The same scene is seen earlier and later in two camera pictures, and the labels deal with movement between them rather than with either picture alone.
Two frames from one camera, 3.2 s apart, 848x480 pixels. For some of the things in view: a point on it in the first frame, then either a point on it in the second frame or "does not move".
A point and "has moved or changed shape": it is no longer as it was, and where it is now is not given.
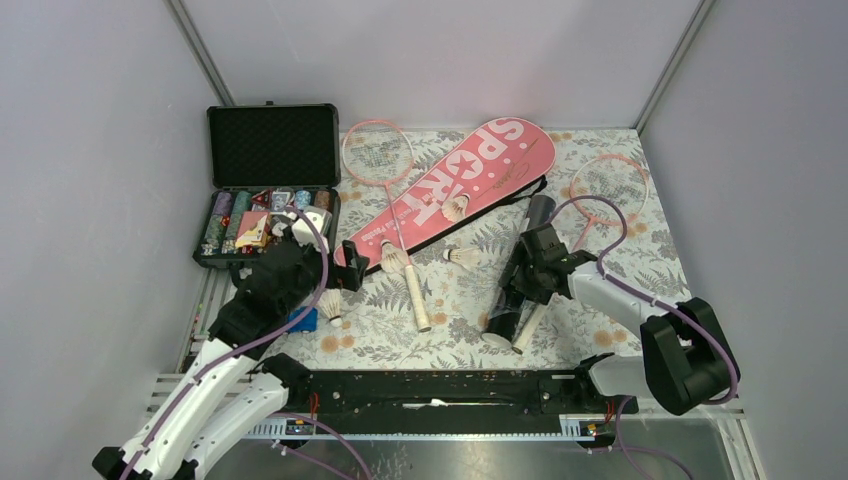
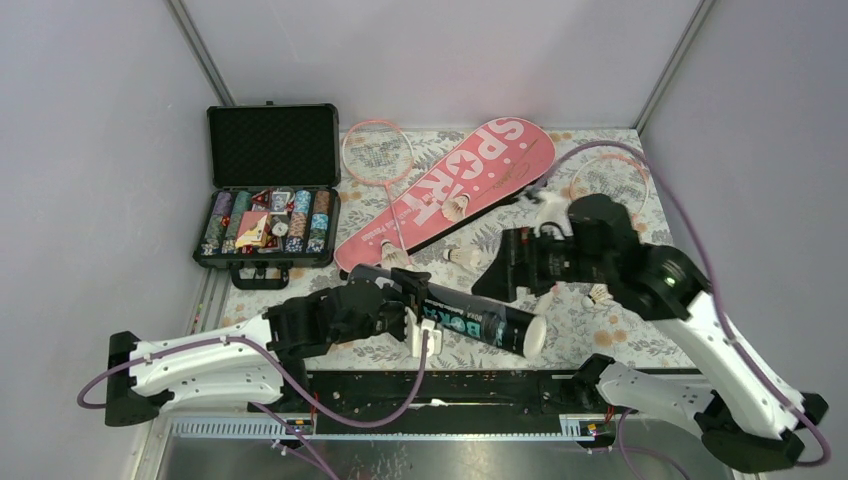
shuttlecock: x=393 y=259 does not move
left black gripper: x=351 y=276 -> x=409 y=284
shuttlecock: x=468 y=258 does not move
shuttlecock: x=455 y=208 does not move
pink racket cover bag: x=503 y=165 does not move
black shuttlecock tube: x=504 y=317 has moved or changed shape
